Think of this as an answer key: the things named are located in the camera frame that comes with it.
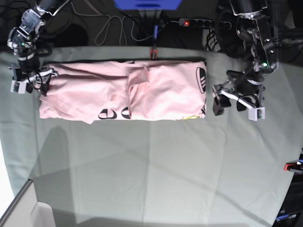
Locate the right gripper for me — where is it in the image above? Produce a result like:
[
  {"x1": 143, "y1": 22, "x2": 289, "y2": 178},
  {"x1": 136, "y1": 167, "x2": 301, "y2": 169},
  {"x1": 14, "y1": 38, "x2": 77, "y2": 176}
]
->
[{"x1": 16, "y1": 59, "x2": 51, "y2": 95}]

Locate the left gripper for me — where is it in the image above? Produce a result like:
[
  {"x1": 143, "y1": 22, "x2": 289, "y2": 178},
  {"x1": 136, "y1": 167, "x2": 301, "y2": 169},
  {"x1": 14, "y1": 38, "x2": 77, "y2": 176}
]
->
[{"x1": 213, "y1": 70, "x2": 261, "y2": 115}]

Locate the pink t-shirt black print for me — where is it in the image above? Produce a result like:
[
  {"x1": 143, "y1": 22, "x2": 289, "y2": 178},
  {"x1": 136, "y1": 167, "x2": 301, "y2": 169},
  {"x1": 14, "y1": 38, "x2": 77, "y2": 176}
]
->
[{"x1": 39, "y1": 61, "x2": 206, "y2": 124}]

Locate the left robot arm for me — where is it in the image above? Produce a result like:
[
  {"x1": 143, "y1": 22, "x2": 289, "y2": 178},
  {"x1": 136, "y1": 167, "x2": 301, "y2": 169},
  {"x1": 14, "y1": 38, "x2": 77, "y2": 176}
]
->
[{"x1": 212, "y1": 0, "x2": 278, "y2": 121}]

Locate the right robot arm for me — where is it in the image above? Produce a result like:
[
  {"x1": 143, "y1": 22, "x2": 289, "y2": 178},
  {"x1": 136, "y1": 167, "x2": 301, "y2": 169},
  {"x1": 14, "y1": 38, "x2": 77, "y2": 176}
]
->
[{"x1": 7, "y1": 0, "x2": 69, "y2": 96}]

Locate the red clamp right edge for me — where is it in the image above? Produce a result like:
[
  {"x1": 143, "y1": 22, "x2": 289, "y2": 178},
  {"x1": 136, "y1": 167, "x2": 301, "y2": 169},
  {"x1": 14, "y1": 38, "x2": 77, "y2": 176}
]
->
[{"x1": 284, "y1": 160, "x2": 303, "y2": 175}]

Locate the red clamp top centre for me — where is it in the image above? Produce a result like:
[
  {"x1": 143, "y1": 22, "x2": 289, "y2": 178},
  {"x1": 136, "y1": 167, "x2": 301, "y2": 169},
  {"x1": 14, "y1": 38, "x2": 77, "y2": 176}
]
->
[{"x1": 150, "y1": 48, "x2": 157, "y2": 61}]

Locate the black power strip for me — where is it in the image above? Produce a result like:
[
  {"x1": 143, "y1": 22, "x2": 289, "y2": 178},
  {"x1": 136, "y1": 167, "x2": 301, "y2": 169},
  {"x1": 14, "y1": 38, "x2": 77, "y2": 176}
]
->
[{"x1": 178, "y1": 18, "x2": 232, "y2": 30}]

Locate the blue box top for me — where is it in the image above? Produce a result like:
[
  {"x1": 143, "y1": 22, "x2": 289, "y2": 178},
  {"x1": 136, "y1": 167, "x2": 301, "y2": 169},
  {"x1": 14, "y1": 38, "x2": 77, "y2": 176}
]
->
[{"x1": 114, "y1": 0, "x2": 182, "y2": 10}]

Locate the white bin corner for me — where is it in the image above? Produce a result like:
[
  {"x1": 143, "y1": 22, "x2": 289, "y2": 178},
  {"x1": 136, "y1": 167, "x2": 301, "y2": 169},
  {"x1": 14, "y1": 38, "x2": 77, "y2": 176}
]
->
[{"x1": 30, "y1": 201, "x2": 56, "y2": 227}]

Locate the blue clamp handle centre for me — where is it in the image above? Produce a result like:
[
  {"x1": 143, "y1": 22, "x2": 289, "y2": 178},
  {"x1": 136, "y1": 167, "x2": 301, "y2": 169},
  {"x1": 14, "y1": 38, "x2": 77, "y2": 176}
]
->
[{"x1": 153, "y1": 25, "x2": 158, "y2": 41}]

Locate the white cable on floor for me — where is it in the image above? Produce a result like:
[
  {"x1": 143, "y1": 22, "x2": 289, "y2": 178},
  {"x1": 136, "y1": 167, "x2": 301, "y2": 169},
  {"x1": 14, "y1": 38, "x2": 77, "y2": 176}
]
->
[{"x1": 68, "y1": 0, "x2": 143, "y2": 46}]

